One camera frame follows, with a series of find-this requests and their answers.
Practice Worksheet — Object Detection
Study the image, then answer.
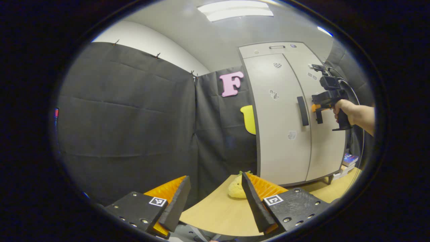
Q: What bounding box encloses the grey shoe cabinet door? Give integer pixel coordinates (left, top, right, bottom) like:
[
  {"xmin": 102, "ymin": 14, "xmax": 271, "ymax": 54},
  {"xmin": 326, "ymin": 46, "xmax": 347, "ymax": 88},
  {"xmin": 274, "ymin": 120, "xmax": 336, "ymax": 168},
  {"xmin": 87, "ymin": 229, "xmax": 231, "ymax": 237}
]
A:
[
  {"xmin": 243, "ymin": 53, "xmax": 312, "ymax": 186},
  {"xmin": 285, "ymin": 52, "xmax": 346, "ymax": 182}
]

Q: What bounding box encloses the blue book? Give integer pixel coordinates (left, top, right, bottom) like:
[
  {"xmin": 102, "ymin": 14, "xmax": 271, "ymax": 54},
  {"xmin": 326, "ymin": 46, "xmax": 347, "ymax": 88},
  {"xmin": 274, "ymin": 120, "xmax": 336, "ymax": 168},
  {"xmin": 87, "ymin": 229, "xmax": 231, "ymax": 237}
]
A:
[{"xmin": 343, "ymin": 153, "xmax": 359, "ymax": 167}]

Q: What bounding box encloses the grey cabinet drawer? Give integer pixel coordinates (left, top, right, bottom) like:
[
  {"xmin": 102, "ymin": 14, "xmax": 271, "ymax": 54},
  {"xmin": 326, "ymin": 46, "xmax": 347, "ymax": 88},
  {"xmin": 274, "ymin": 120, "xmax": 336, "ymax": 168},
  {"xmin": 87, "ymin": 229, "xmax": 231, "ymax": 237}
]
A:
[{"xmin": 239, "ymin": 42, "xmax": 314, "ymax": 59}]

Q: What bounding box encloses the grey double-door shoe cabinet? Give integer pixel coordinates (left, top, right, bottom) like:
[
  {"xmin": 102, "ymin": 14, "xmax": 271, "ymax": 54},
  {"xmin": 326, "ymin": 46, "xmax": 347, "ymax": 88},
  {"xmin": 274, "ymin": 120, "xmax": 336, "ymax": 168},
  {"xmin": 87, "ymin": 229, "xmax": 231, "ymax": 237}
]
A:
[{"xmin": 238, "ymin": 41, "xmax": 356, "ymax": 187}]

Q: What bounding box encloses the yellow plush toy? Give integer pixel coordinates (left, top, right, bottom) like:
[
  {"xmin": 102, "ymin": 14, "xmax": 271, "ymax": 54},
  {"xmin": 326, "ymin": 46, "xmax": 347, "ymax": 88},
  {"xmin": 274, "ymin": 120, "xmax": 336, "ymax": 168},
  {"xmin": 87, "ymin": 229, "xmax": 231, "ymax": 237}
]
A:
[{"xmin": 228, "ymin": 171, "xmax": 251, "ymax": 199}]

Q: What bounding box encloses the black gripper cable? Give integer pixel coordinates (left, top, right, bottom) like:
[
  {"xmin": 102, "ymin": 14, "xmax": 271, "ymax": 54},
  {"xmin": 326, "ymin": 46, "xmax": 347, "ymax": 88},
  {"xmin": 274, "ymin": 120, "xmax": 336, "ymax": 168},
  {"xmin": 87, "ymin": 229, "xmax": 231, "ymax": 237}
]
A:
[{"xmin": 328, "ymin": 67, "xmax": 367, "ymax": 168}]

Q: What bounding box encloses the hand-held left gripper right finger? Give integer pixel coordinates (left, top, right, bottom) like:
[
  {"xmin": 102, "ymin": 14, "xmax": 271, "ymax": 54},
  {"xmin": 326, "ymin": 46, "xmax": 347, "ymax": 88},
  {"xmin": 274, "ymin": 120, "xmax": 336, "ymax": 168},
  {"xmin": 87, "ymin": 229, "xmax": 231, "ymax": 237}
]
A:
[{"xmin": 241, "ymin": 172, "xmax": 331, "ymax": 236}]

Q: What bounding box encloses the large ceiling light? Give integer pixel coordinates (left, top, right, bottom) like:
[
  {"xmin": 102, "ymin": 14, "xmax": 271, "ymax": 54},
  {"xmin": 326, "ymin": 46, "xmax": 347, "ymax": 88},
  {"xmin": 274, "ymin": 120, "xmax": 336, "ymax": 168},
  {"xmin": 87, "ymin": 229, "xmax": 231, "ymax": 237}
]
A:
[{"xmin": 197, "ymin": 0, "xmax": 274, "ymax": 22}]

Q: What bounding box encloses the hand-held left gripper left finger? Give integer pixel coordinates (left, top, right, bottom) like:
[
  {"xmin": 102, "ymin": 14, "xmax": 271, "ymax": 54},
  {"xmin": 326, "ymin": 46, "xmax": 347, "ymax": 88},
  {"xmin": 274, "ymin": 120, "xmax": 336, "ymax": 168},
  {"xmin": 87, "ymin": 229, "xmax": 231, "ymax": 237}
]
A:
[{"xmin": 104, "ymin": 175, "xmax": 191, "ymax": 240}]

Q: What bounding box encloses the black backdrop cloth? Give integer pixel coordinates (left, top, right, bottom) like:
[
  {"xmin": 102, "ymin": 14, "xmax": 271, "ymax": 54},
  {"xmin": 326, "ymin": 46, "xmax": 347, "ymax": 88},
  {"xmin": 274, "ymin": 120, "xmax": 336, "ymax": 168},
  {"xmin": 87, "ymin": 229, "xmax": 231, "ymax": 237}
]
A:
[{"xmin": 55, "ymin": 41, "xmax": 375, "ymax": 205}]

